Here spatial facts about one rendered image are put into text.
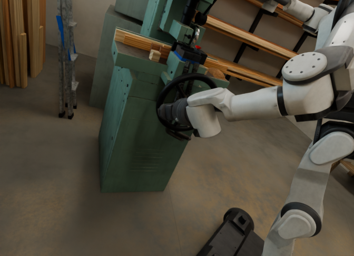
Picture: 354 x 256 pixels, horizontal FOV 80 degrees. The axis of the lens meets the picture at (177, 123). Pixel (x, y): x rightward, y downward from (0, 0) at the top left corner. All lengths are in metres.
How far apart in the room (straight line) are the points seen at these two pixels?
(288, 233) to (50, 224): 1.13
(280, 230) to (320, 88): 0.70
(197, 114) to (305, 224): 0.64
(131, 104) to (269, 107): 0.72
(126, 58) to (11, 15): 1.41
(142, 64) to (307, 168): 0.78
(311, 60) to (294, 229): 0.72
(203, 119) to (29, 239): 1.04
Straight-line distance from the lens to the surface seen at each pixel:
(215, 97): 0.53
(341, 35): 0.58
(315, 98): 0.50
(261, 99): 0.49
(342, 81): 0.53
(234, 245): 1.36
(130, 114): 1.08
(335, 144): 0.88
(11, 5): 2.21
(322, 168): 0.92
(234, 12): 3.75
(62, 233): 1.33
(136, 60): 0.96
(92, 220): 1.37
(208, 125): 0.58
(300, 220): 1.01
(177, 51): 0.97
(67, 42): 1.77
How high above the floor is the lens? 1.16
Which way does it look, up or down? 28 degrees down
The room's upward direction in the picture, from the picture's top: 24 degrees clockwise
